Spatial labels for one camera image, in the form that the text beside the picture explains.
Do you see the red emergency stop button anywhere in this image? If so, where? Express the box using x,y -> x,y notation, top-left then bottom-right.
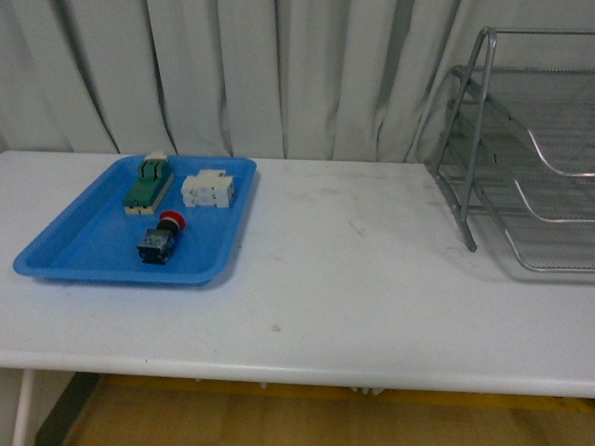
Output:
137,210 -> 186,265

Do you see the silver mesh paper rack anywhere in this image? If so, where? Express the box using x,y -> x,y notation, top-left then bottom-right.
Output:
425,27 -> 594,273

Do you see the white circuit breaker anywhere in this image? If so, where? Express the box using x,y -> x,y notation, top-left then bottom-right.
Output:
180,169 -> 235,208

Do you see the white curtain backdrop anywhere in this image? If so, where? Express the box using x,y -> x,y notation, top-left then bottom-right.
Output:
1,1 -> 594,163

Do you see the blue plastic tray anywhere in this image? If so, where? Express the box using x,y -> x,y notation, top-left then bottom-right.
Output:
13,156 -> 257,285

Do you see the white table leg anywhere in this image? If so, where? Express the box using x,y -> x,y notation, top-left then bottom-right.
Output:
11,369 -> 35,446

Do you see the green knife switch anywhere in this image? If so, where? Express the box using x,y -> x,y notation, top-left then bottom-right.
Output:
123,152 -> 174,215

